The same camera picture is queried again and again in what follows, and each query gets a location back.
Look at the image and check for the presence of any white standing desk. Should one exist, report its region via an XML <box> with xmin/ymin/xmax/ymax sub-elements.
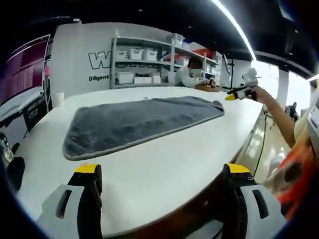
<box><xmin>0</xmin><ymin>86</ymin><xmax>47</xmax><ymax>125</ymax></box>

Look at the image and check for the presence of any row of white storage bins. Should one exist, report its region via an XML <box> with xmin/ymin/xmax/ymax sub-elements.
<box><xmin>116</xmin><ymin>33</ymin><xmax>221</xmax><ymax>84</ymax></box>

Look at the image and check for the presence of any person's right hand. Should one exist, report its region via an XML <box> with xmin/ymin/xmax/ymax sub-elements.
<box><xmin>251</xmin><ymin>85</ymin><xmax>269</xmax><ymax>104</ymax></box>

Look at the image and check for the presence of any person's printed shirt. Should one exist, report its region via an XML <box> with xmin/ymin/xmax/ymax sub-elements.
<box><xmin>268</xmin><ymin>117</ymin><xmax>319</xmax><ymax>221</ymax></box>

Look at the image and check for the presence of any grey towel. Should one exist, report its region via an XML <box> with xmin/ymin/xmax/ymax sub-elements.
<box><xmin>62</xmin><ymin>96</ymin><xmax>225</xmax><ymax>161</ymax></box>

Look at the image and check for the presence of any black rounded object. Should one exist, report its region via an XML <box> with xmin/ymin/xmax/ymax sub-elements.
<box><xmin>6</xmin><ymin>156</ymin><xmax>25</xmax><ymax>192</ymax></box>

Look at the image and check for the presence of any grey metal shelving rack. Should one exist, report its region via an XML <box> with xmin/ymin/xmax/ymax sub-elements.
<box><xmin>110</xmin><ymin>29</ymin><xmax>223</xmax><ymax>90</ymax></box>

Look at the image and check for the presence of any brown wooden tray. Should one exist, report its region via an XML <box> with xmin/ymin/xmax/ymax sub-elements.
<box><xmin>193</xmin><ymin>83</ymin><xmax>220</xmax><ymax>93</ymax></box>

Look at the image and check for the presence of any black tripod stand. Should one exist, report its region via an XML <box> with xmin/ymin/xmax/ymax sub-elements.
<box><xmin>222</xmin><ymin>52</ymin><xmax>237</xmax><ymax>88</ymax></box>

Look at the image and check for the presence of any white worn device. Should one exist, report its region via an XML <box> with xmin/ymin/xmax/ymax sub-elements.
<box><xmin>306</xmin><ymin>107</ymin><xmax>319</xmax><ymax>143</ymax></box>

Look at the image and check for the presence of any white paper cup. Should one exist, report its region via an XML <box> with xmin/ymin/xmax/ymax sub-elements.
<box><xmin>55</xmin><ymin>92</ymin><xmax>65</xmax><ymax>108</ymax></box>

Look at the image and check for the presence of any black signboard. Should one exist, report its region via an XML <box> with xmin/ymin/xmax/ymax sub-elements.
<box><xmin>22</xmin><ymin>98</ymin><xmax>47</xmax><ymax>132</ymax></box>

